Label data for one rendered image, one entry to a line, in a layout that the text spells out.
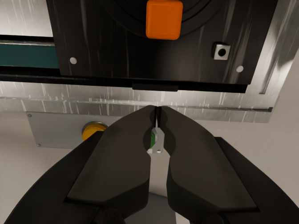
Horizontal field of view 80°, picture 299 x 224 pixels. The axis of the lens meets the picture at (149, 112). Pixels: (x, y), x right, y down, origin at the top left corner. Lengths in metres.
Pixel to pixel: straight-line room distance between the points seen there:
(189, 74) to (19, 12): 0.24
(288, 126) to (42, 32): 0.48
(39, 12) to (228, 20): 0.24
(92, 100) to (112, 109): 0.03
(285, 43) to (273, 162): 0.33
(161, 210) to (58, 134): 0.33
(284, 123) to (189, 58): 0.30
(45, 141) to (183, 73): 0.24
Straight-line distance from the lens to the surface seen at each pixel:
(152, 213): 0.51
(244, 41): 0.24
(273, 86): 0.29
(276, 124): 0.47
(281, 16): 0.27
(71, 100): 0.28
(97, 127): 0.27
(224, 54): 0.23
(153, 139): 0.27
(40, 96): 0.30
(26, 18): 0.32
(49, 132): 0.32
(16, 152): 0.55
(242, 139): 0.46
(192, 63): 0.23
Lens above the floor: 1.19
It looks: 61 degrees down
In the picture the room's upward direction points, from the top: 177 degrees counter-clockwise
